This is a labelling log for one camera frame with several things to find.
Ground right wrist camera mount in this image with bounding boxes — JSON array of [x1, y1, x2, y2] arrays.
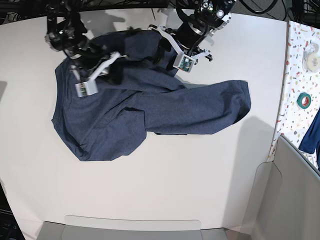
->
[[70, 51, 127, 98]]

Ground grey front divider panel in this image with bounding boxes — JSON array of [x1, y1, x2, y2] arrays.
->
[[37, 215, 227, 240]]

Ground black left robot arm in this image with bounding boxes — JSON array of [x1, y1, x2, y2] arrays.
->
[[148, 0, 236, 73]]

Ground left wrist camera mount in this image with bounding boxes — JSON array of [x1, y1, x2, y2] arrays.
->
[[147, 24, 214, 74]]

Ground blue cloth at right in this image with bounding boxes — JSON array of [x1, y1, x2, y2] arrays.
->
[[299, 114, 320, 156]]

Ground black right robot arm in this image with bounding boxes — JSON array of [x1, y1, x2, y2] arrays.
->
[[45, 0, 129, 83]]

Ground green tape roll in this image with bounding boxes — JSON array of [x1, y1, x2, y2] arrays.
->
[[296, 92, 312, 110]]

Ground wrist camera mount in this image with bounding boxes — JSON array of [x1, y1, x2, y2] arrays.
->
[[147, 24, 214, 74], [70, 51, 127, 98]]

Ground clear tape dispenser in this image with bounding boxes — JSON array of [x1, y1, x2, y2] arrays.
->
[[302, 43, 320, 73]]

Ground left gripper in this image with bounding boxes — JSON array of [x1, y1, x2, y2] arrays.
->
[[153, 22, 208, 66]]

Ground terrazzo patterned side surface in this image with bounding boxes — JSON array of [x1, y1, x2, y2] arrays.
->
[[268, 21, 320, 161]]

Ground dark blue printed t-shirt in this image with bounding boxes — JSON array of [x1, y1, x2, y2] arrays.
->
[[52, 29, 251, 161]]

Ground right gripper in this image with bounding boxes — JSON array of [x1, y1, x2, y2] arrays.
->
[[66, 42, 125, 84]]

